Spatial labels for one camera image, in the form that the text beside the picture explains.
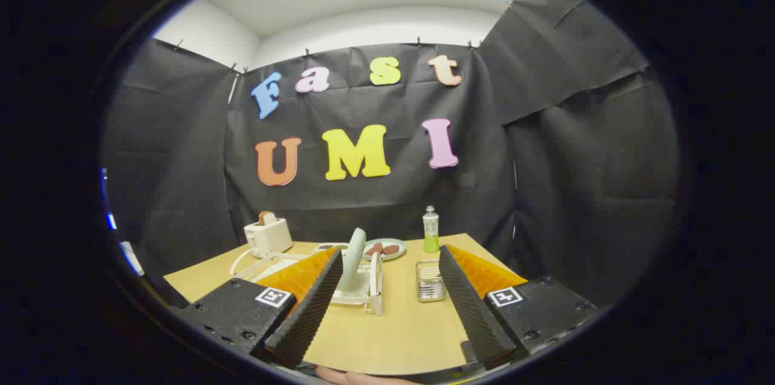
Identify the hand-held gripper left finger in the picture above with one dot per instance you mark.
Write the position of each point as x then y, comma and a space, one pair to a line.
312, 312

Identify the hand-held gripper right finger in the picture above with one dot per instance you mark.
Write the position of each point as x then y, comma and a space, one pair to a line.
472, 312

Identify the white dish rack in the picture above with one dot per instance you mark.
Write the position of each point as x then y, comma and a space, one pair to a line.
357, 295

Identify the light green plate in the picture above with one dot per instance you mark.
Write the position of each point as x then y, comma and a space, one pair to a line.
353, 258

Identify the small plate with food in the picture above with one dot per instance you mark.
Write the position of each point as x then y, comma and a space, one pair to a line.
387, 256

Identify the small white sauce tray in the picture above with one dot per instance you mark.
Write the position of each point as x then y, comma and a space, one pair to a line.
330, 247

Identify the white toaster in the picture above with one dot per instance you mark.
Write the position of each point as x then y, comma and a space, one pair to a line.
269, 236

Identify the brown food piece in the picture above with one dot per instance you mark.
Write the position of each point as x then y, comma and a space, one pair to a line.
374, 249
391, 249

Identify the green drink bottle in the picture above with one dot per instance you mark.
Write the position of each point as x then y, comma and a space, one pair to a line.
430, 233

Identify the bread slice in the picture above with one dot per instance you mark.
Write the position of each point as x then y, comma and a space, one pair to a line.
266, 218

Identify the black backdrop cloth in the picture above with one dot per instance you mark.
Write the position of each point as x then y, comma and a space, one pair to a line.
181, 161

